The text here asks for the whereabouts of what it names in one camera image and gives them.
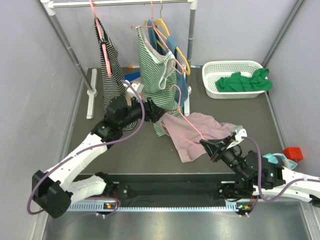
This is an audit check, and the red cube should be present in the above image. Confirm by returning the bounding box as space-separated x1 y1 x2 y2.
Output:
283 146 304 163

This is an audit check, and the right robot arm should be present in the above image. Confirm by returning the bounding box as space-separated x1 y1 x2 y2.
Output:
199 134 320 208

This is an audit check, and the pink hanger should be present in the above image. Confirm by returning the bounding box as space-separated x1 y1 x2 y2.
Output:
169 84 207 141
89 0 112 79
130 0 187 75

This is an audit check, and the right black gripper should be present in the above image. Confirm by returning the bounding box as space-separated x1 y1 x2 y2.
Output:
199 135 248 181

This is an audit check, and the blue tipped white pen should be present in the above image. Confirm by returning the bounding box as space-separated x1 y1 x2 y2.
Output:
190 65 201 69

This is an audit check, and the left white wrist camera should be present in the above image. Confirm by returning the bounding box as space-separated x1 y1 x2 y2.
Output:
122 80 144 94

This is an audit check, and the pink tank top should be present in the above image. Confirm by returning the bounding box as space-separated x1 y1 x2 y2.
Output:
161 112 236 163

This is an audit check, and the black white striped tank top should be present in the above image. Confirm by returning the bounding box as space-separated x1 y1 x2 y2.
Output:
93 18 138 132

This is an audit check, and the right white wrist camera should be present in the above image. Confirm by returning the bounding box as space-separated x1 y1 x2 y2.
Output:
226 125 248 150

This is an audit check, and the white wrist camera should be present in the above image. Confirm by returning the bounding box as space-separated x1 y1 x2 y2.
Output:
122 80 144 94
226 125 248 150

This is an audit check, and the blue flat object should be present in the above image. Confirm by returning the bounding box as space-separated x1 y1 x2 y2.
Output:
124 72 141 82

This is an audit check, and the yellow hanger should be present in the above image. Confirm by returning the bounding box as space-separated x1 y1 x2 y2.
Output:
143 1 191 76

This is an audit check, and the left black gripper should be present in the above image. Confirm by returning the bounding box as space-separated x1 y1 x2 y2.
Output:
118 93 167 129

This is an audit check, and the green white striped tank top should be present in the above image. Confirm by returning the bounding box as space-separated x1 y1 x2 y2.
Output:
134 24 186 138

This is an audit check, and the pink hanger under black top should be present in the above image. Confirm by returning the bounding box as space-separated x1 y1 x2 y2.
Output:
89 0 112 79

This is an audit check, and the green garment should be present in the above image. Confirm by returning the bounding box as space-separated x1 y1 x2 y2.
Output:
215 68 273 93

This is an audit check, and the pink hanger under green top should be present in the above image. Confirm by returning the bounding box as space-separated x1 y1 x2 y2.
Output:
130 0 187 75

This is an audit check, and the white clothes rack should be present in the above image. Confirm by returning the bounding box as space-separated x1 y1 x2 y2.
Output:
38 0 198 120

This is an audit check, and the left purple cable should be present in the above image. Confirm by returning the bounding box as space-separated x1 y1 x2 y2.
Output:
26 79 146 216

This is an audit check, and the blue tank top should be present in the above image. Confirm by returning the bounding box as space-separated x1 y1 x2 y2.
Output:
147 19 189 108

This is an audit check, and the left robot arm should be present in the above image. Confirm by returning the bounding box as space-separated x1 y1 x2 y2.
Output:
28 97 166 219

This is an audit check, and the white slotted cable duct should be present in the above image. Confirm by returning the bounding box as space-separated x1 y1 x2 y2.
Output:
67 201 251 213

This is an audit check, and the white plastic basket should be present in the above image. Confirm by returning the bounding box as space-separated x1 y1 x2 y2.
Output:
202 60 265 100

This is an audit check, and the orange tipped white pen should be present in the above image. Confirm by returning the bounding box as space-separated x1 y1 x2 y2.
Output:
128 65 140 69

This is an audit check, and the brown cardboard sheet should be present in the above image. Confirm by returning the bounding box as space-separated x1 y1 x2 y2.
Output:
125 77 144 106

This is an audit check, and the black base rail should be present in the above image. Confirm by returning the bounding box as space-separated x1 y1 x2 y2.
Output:
74 173 266 207

